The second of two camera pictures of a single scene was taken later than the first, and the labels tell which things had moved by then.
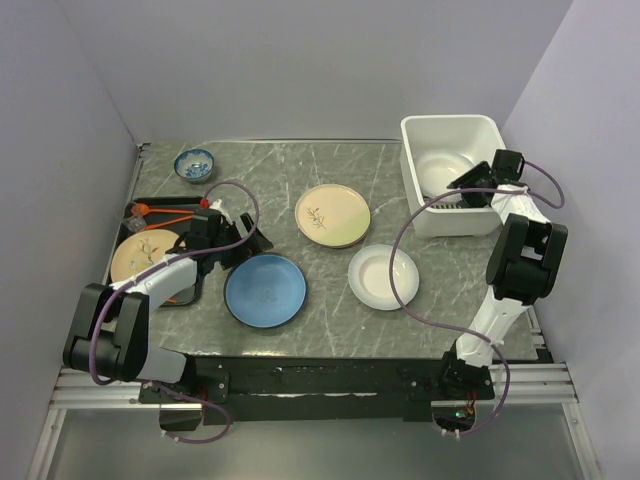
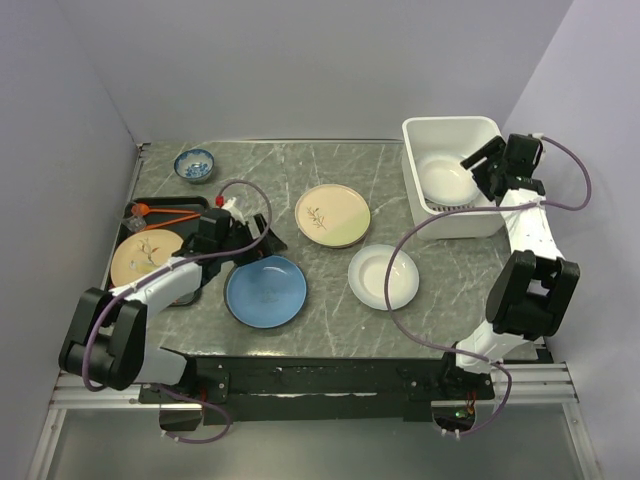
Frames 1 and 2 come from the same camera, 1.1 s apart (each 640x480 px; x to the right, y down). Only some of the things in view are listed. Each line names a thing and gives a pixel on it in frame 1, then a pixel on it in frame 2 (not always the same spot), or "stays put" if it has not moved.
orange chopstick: x=168 y=222 stays put
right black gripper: x=467 y=181 → x=494 y=148
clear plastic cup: x=135 y=223 stays put
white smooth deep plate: x=370 y=281 stays put
